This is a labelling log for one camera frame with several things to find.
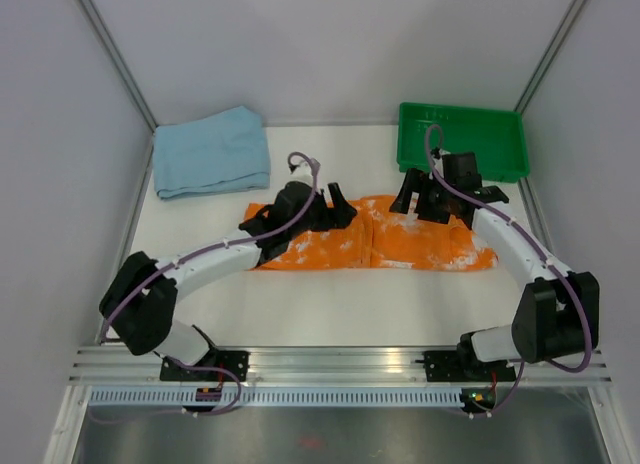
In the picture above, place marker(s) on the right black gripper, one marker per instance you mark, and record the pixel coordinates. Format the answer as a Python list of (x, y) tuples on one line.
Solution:
[(414, 183)]

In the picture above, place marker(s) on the white slotted cable duct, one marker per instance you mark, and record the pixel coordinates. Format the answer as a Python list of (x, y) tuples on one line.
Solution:
[(447, 397)]

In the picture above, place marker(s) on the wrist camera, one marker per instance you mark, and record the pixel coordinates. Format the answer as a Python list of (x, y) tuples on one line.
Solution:
[(298, 189), (461, 171)]

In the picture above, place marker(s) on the orange tie-dye trousers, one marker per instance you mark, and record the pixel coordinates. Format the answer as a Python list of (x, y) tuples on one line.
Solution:
[(380, 239)]

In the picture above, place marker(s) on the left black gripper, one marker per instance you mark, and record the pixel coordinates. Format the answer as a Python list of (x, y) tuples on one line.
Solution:
[(335, 218)]

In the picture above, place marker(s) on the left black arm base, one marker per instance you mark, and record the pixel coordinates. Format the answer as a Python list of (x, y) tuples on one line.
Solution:
[(219, 365)]

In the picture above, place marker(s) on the green plastic tray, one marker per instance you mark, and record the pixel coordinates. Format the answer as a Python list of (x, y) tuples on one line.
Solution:
[(496, 138)]

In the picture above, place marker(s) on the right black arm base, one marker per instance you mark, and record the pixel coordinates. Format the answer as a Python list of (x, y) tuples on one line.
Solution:
[(462, 365)]

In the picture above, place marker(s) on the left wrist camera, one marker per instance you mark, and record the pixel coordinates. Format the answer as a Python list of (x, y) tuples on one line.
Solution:
[(298, 189)]

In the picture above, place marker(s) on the light blue folded trousers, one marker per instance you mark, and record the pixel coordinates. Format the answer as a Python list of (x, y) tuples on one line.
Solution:
[(223, 153)]

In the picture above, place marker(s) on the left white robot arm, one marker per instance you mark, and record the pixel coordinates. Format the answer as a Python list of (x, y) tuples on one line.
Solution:
[(140, 303)]

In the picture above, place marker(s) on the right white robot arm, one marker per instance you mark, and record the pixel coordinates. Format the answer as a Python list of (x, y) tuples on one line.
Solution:
[(557, 317)]

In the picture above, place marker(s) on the aluminium mounting rail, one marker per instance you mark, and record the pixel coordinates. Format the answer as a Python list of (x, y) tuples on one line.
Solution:
[(323, 366)]

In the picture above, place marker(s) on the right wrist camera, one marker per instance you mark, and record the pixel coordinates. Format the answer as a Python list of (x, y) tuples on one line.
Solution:
[(461, 171)]

